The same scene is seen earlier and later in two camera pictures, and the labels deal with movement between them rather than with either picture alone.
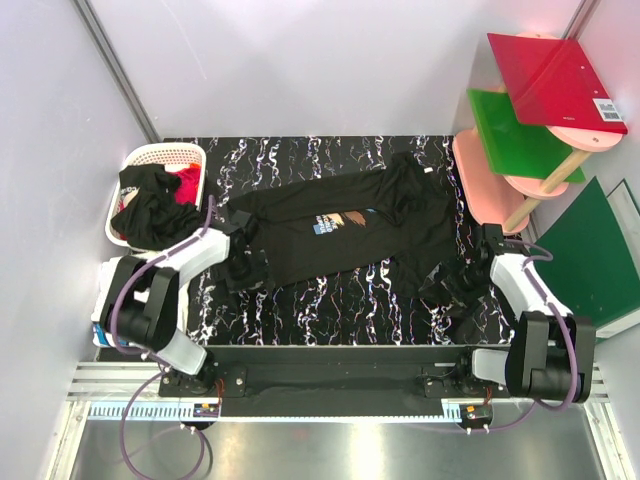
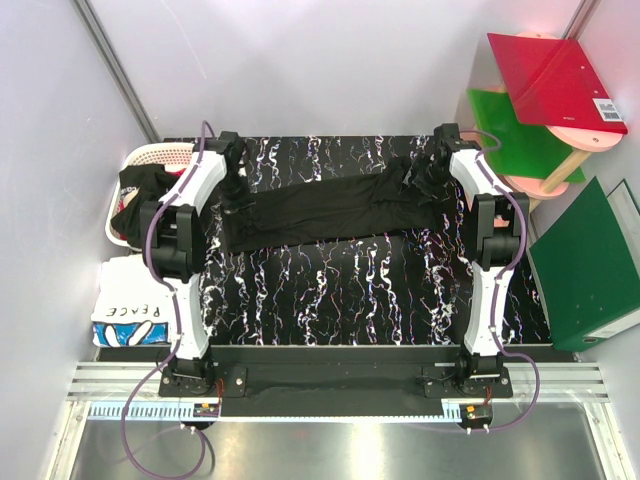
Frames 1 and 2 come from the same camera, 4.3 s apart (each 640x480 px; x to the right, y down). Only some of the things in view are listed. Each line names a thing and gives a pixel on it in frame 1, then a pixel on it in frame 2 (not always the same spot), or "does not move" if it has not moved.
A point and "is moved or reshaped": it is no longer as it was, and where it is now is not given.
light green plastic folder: (514, 149) does not move
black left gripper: (258, 276) → (245, 181)
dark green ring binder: (592, 270) does not move
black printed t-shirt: (398, 223) is moved or reshaped
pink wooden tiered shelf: (498, 200) does not move
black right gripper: (468, 298) → (420, 184)
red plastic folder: (551, 82) does not move
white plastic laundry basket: (178, 154) does not move
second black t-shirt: (152, 218) does not move
